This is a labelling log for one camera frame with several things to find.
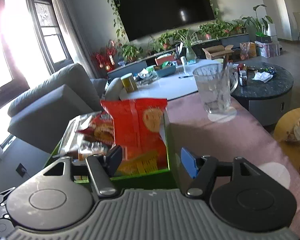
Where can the grey sofa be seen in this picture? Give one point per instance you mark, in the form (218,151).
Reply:
(41,114)

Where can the blue tray on table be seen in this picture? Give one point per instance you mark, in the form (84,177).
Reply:
(167,71)

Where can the red checkered cookie bag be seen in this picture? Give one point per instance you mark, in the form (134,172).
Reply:
(100,129)

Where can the glass vase with plant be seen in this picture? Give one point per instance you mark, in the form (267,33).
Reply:
(188,43)

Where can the open cardboard box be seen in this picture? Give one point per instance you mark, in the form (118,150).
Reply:
(218,52)

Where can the clear bread bag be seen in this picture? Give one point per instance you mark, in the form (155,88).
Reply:
(71,140)

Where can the green cardboard box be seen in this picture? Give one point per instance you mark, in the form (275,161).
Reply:
(161,179)

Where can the white round coffee table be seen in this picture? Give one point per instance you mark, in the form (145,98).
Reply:
(174,86)

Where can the dark marble round table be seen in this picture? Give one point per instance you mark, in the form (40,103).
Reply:
(269,101)

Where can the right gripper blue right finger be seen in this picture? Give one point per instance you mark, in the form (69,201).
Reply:
(191,162)

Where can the yellow canister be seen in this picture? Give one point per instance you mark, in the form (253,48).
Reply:
(129,83)

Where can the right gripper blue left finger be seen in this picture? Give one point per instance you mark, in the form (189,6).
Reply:
(113,160)

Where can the black wall television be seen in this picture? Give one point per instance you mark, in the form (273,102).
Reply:
(141,18)

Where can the large red snack bag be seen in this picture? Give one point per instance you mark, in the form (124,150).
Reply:
(137,125)

